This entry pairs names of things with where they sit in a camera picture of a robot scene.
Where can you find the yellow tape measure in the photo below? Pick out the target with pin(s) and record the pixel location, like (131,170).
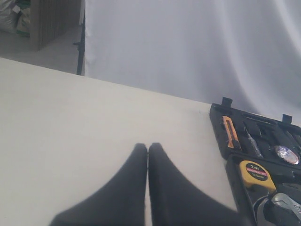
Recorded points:
(253,173)

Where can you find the black backdrop stand pole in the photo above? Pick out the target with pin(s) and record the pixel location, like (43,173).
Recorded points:
(81,48)

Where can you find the claw hammer black handle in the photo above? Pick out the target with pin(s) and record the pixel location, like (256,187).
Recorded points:
(259,207)

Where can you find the brown wooden cabinet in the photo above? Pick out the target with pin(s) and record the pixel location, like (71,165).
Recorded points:
(50,19)

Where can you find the electrical tape roll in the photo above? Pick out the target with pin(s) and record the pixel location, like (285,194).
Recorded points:
(287,154)

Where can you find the clear test pen screwdriver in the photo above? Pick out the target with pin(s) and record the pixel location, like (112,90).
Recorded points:
(254,144)

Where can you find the black plastic tool case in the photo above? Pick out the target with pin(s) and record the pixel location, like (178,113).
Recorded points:
(267,133)

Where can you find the white sack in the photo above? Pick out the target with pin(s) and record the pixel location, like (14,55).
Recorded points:
(8,17)

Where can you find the orange utility knife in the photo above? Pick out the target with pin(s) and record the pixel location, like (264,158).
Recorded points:
(233,141)

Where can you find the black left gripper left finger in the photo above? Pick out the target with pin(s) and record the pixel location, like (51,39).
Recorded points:
(120,202)

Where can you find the white backdrop cloth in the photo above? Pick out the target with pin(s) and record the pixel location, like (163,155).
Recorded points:
(247,50)

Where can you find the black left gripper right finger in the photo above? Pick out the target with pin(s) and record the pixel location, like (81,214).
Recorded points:
(175,201)

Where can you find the green white bag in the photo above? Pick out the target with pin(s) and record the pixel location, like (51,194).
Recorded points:
(23,24)

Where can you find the adjustable wrench black handle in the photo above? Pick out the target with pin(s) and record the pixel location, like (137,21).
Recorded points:
(284,201)

